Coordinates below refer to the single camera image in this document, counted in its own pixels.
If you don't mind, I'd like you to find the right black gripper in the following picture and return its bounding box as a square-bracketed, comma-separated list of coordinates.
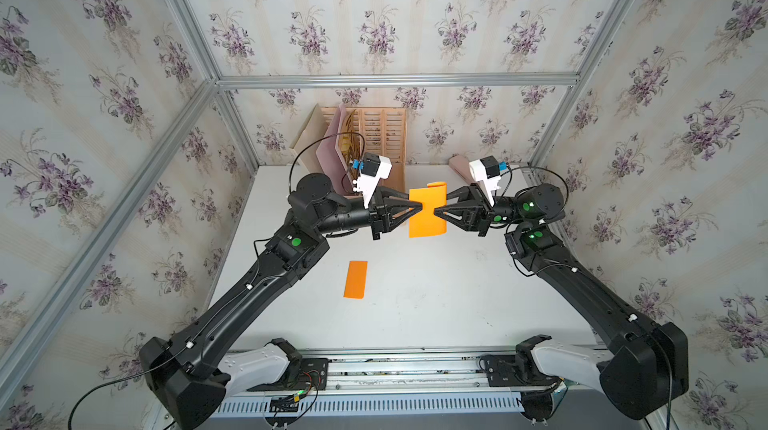
[433, 186, 530, 244]

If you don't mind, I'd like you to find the pink board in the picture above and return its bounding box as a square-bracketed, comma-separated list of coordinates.
[316, 104, 352, 195]

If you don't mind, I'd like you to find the beige board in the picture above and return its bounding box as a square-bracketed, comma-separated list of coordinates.
[290, 106, 329, 173]

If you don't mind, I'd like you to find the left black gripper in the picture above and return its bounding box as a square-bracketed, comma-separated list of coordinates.
[310, 187, 420, 244]

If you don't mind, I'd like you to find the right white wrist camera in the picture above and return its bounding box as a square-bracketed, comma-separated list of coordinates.
[469, 155, 508, 206]

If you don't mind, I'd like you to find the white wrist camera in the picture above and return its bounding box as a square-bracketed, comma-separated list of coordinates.
[352, 152, 392, 208]
[469, 155, 508, 206]

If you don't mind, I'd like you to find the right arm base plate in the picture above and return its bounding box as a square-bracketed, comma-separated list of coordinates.
[478, 354, 561, 388]

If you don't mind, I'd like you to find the yellow patterned book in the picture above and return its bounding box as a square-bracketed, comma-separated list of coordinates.
[338, 112, 364, 171]

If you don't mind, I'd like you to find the aluminium mounting rail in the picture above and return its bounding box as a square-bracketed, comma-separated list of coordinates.
[155, 345, 649, 398]

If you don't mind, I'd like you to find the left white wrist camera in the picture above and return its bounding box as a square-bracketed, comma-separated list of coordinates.
[352, 152, 392, 208]

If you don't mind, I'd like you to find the orange square paper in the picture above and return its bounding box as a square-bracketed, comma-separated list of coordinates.
[343, 261, 368, 299]
[408, 182, 447, 238]

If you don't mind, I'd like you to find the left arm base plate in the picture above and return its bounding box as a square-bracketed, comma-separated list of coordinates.
[247, 358, 330, 392]

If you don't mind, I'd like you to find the peach desk organizer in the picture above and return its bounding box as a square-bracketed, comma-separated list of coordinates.
[322, 106, 407, 191]

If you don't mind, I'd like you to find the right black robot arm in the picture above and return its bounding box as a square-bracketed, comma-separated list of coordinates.
[433, 167, 689, 420]

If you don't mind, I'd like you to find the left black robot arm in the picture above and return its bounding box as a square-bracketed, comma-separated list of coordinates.
[138, 152, 423, 429]

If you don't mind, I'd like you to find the white perforated cable tray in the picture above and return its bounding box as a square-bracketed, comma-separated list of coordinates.
[213, 391, 523, 420]

